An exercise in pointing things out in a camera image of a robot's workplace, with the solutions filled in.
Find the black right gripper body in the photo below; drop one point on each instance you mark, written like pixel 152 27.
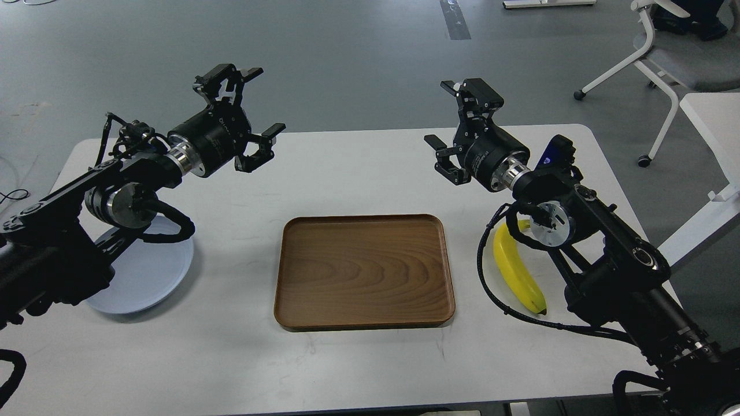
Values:
pixel 488 154

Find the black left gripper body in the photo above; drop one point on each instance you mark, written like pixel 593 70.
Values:
pixel 218 134

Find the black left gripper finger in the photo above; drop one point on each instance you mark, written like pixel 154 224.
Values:
pixel 224 84
pixel 263 154

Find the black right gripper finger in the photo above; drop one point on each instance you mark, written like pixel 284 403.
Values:
pixel 475 98
pixel 444 165

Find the yellow banana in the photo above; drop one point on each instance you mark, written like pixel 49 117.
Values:
pixel 514 272

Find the light blue round plate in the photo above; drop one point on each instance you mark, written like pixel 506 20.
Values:
pixel 144 275

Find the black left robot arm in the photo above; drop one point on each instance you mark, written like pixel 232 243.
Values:
pixel 62 248

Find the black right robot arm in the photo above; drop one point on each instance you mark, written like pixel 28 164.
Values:
pixel 614 279

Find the grey floor tape strip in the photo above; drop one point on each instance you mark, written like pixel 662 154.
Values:
pixel 457 27

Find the white desk base bar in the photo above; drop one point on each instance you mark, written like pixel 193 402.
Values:
pixel 530 4

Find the brown wooden tray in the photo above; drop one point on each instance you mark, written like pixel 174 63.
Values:
pixel 364 272

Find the white office chair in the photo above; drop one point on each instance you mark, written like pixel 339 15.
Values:
pixel 699 66

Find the white side table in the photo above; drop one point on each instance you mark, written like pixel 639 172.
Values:
pixel 702 197

